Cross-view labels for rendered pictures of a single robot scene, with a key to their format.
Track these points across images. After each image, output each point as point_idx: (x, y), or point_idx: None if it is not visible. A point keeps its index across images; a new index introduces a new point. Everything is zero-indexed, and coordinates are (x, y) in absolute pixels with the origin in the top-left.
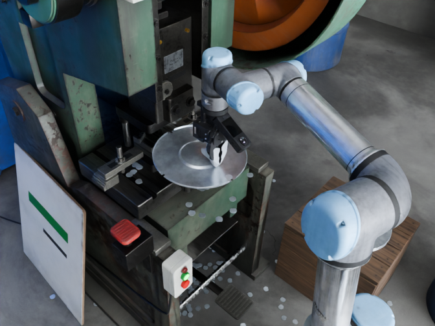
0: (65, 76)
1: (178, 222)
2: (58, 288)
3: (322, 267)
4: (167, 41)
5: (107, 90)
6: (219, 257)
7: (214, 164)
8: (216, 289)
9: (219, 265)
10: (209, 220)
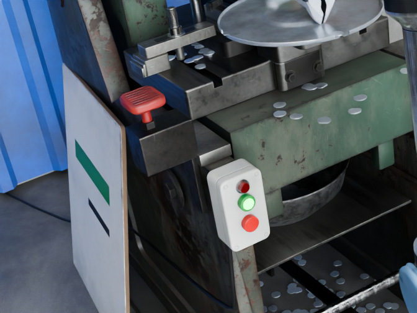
0: None
1: (252, 125)
2: (103, 307)
3: (405, 45)
4: None
5: None
6: (392, 297)
7: (313, 14)
8: None
9: (388, 309)
10: (326, 153)
